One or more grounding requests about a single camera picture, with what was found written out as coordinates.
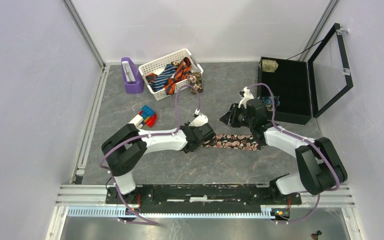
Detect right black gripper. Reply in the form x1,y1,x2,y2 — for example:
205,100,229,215
219,103,255,129

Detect black pink floral tie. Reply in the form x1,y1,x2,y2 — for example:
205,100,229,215
201,134,264,151

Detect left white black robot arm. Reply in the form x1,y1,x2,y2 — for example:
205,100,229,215
101,123,216,204

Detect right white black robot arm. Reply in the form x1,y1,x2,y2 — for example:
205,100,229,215
220,99,348,204

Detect blue patterned rolled tie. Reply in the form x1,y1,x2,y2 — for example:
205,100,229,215
261,96,281,112

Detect gold rolled tie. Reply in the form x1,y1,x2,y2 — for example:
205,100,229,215
261,59,279,73

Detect colourful toy block stack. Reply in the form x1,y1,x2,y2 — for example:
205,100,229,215
128,105,158,129

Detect brown floral tie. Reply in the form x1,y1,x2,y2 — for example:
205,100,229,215
187,72,203,93

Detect black tie display box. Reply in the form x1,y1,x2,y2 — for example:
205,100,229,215
257,23,354,125

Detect navy white striped tie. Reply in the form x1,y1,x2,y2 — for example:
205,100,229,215
148,64,178,92

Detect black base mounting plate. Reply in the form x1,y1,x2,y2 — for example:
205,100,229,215
105,184,302,214

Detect orange navy striped tie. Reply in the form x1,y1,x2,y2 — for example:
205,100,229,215
164,57,192,95

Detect white plastic basket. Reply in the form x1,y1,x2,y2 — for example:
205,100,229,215
138,48,204,101

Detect purple metronome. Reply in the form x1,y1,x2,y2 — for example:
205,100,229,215
121,57,145,94

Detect small black floor object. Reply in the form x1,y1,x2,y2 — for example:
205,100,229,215
311,230,323,240

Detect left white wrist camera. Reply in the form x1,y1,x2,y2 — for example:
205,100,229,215
189,113,209,127

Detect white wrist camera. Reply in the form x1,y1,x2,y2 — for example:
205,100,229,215
189,113,209,127
238,86,254,109

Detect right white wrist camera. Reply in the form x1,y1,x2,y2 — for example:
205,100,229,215
238,86,254,109

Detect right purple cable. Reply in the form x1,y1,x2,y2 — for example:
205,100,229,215
246,82,341,224

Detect purple cable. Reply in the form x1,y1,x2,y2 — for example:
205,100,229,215
246,82,341,224
98,84,202,227

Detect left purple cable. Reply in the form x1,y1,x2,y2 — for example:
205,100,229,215
98,84,202,227

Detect white slotted cable duct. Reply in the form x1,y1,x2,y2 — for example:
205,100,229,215
67,205,275,220

